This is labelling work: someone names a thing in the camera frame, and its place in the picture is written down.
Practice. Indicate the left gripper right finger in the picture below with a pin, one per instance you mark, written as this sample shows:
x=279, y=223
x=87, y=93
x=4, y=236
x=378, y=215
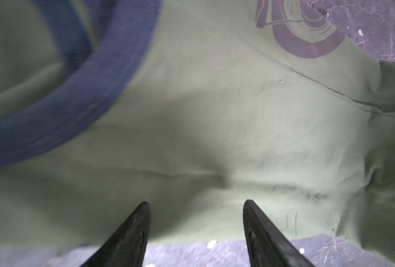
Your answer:
x=267, y=246

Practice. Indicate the green tank top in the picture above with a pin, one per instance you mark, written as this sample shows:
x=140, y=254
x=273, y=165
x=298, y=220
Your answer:
x=194, y=107

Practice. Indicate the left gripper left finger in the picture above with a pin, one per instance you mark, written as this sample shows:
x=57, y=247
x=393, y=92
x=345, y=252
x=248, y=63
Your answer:
x=127, y=246

